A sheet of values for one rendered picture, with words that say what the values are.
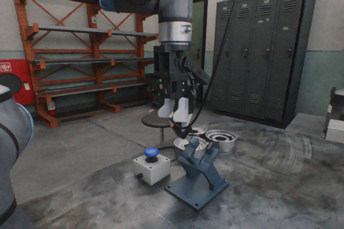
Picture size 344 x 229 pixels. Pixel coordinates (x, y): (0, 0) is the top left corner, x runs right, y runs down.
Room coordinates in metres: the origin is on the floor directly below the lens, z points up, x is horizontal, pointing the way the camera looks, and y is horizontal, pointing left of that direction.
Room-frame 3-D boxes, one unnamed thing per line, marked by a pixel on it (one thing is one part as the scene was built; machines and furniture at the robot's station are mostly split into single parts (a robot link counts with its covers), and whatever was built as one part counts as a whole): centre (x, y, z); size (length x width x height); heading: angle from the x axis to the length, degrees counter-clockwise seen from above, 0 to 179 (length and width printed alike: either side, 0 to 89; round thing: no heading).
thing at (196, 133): (0.72, -0.08, 0.82); 0.10 x 0.10 x 0.04
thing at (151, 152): (0.48, 0.05, 0.85); 0.04 x 0.04 x 0.05
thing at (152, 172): (0.48, 0.05, 0.82); 0.08 x 0.07 x 0.05; 136
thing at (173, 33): (0.50, -0.01, 1.15); 0.08 x 0.08 x 0.05
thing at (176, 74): (0.49, -0.01, 1.07); 0.09 x 0.08 x 0.12; 135
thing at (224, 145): (0.65, -0.17, 0.82); 0.10 x 0.10 x 0.04
